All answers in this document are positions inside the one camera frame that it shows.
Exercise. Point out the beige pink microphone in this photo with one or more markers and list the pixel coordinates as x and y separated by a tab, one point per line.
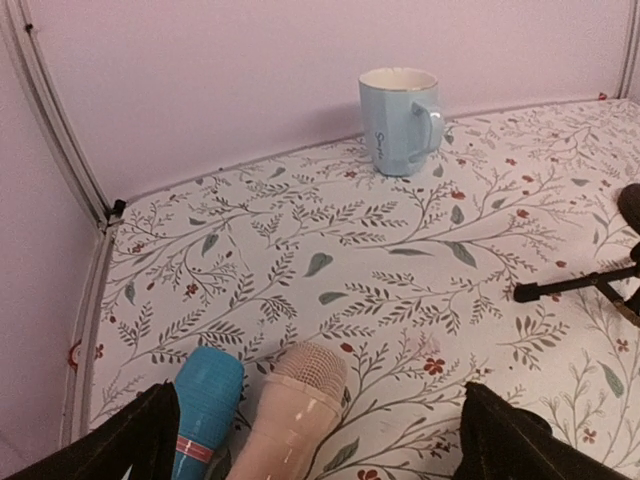
301	402

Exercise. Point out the right aluminium frame post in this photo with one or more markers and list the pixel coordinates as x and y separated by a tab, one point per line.
630	52

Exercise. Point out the light blue cup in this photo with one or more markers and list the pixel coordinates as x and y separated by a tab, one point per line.
402	119

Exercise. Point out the floral table mat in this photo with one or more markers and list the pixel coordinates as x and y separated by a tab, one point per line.
409	280

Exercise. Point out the left aluminium frame post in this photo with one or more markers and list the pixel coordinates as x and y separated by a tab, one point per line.
20	37

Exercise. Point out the blue microphone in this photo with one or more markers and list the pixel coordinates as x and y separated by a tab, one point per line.
209	386

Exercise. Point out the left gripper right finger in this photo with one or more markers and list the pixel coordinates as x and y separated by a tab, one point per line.
500	441

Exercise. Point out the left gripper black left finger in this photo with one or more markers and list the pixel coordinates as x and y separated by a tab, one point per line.
139	441

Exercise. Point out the aluminium frame post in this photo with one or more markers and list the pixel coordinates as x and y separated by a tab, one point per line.
630	52
20	37

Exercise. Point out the black tripod shockmount stand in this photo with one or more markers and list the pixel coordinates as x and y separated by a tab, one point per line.
628	207

